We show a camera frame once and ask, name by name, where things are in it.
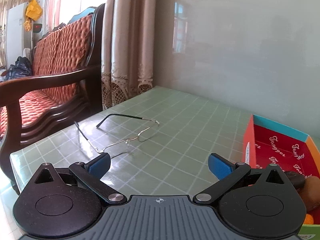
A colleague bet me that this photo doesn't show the beige lace-trimmed curtain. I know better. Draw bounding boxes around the beige lace-trimmed curtain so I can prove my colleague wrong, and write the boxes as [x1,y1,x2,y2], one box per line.
[101,0,158,111]

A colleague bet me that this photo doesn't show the yellow bag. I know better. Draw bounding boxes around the yellow bag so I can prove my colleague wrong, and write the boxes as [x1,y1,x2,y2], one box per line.
[25,0,43,21]

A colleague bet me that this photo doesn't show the wooden sofa orange cushions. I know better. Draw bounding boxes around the wooden sofa orange cushions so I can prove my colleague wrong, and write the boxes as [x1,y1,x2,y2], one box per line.
[0,3,106,195]

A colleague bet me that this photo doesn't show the dark blue bag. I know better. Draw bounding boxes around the dark blue bag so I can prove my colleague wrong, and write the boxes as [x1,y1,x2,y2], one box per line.
[4,56,33,82]

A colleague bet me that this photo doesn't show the green checkered table cover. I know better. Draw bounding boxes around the green checkered table cover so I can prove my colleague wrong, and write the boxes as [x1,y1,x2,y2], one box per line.
[0,85,255,230]

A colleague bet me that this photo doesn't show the thin metal-frame glasses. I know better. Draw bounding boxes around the thin metal-frame glasses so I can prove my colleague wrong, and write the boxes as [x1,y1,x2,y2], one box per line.
[74,114,160,159]

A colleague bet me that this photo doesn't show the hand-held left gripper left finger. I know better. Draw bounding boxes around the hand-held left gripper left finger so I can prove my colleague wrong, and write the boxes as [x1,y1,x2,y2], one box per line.
[27,152,127,204]

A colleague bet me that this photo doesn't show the white refrigerator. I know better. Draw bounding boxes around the white refrigerator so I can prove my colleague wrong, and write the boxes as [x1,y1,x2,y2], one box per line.
[6,2,33,67]

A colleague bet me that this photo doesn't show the dark smooth round fruit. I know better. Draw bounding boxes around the dark smooth round fruit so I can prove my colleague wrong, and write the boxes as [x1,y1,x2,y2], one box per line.
[285,171,306,188]

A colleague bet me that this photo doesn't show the brown kiwi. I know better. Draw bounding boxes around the brown kiwi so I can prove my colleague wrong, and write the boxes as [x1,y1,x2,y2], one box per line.
[299,176,320,212]

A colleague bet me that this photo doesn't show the colourful cardboard box red inside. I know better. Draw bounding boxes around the colourful cardboard box red inside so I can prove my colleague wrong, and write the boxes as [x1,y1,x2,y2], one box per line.
[244,114,320,240]

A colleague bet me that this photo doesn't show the window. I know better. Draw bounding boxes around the window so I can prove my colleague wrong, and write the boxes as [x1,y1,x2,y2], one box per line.
[46,0,110,33]

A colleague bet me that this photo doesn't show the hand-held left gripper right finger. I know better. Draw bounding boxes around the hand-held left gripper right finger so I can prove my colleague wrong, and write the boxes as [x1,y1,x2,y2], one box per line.
[193,152,292,204]

